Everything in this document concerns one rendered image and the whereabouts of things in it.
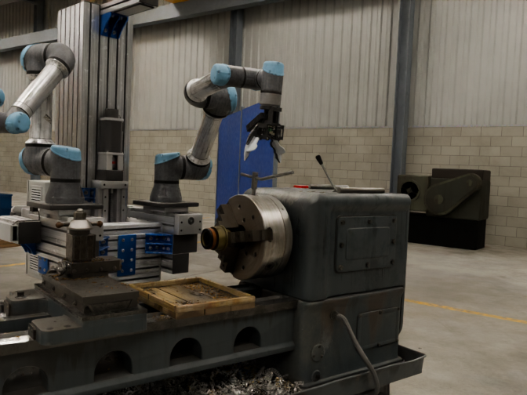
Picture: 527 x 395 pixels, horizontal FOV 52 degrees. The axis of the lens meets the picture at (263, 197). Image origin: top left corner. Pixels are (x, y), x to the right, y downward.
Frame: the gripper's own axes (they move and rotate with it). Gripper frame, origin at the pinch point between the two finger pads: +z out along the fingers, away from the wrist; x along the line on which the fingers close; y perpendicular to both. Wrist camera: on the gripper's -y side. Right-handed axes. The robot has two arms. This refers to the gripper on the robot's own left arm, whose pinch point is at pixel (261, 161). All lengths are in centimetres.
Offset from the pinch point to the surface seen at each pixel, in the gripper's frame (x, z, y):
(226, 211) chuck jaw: -7.8, 19.6, -8.8
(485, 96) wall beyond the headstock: 869, -127, -549
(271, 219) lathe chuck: 0.6, 19.4, 9.5
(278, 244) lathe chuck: 2.5, 27.6, 12.0
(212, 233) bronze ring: -17.7, 25.9, 1.1
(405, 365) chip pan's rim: 60, 76, 26
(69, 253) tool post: -64, 32, -5
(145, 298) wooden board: -39, 48, -2
